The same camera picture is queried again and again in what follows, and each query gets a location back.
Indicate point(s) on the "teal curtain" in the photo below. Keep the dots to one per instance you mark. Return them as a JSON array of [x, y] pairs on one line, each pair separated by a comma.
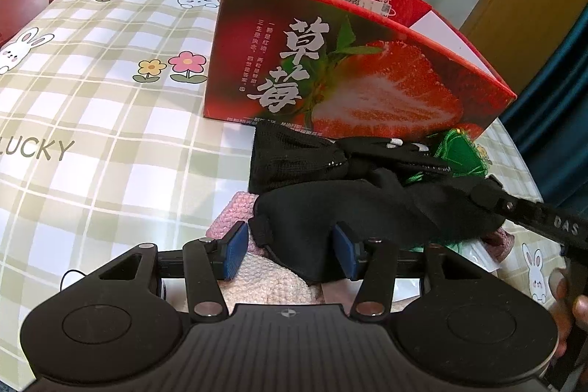
[[565, 121]]

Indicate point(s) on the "red strawberry cardboard box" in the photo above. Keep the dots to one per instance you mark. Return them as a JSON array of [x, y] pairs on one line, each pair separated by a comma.
[[367, 89]]

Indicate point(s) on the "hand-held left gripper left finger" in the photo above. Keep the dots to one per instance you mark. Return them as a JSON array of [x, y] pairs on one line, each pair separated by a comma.
[[236, 247]]

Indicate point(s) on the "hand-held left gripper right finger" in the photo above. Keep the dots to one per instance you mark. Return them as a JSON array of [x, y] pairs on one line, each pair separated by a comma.
[[344, 249]]

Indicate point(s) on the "black glove with white print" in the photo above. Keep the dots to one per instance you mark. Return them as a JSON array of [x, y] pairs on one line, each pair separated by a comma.
[[390, 158]]

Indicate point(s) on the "pink knitted cloth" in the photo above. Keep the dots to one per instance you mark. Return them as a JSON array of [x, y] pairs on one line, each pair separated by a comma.
[[229, 213]]

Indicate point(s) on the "black eye mask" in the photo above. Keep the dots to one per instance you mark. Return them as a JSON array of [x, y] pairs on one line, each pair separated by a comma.
[[367, 208]]

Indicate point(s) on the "green embroidered cloth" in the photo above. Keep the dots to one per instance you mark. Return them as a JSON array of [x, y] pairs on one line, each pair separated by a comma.
[[459, 148]]

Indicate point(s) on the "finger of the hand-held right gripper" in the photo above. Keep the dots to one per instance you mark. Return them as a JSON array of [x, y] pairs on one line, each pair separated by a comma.
[[496, 197]]

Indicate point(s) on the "checkered bunny tablecloth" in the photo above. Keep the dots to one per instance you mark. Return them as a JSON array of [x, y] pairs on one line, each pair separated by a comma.
[[115, 144]]

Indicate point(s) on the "person's right hand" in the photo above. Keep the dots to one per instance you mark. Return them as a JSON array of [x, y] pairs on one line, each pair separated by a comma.
[[581, 318]]

